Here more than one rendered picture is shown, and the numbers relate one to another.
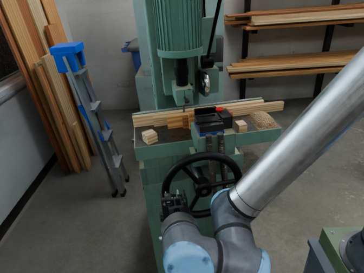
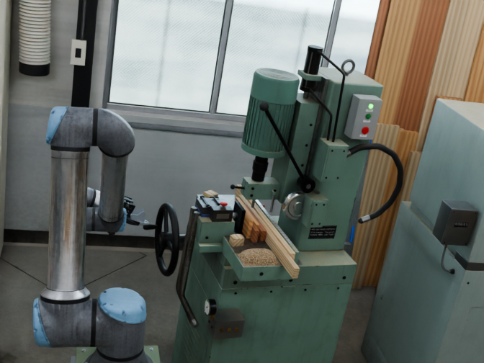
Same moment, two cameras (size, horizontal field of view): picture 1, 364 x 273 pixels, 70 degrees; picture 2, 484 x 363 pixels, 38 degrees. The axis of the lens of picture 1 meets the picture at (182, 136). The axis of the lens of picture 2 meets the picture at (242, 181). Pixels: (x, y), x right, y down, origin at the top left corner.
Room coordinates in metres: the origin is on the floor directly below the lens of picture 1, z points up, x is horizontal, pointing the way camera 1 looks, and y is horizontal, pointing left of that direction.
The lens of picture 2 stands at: (0.26, -2.47, 2.11)
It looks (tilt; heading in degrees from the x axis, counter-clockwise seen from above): 22 degrees down; 74
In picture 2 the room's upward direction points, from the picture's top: 10 degrees clockwise
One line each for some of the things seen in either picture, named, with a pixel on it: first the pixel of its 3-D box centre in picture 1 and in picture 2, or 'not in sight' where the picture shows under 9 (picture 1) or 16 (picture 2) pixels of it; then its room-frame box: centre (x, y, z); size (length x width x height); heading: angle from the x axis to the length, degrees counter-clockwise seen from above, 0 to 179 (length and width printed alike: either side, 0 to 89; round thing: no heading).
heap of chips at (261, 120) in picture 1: (261, 117); (258, 254); (0.99, -0.35, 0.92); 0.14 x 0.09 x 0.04; 7
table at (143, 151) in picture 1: (207, 137); (230, 233); (0.94, -0.10, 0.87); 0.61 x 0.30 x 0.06; 97
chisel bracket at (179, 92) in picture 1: (182, 93); (260, 190); (1.06, -0.02, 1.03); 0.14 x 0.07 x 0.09; 7
